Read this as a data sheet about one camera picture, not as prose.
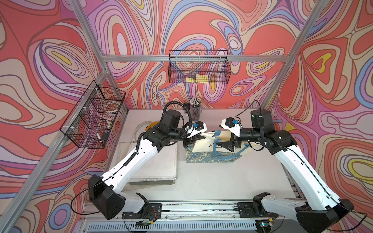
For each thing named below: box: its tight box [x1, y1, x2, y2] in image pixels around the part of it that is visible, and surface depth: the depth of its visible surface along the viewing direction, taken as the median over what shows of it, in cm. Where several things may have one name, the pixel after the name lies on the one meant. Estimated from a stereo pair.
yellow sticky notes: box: [186, 73, 209, 84], surface depth 86 cm
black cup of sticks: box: [189, 97, 202, 122], surface depth 106 cm
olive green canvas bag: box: [128, 179, 176, 185], surface depth 82 cm
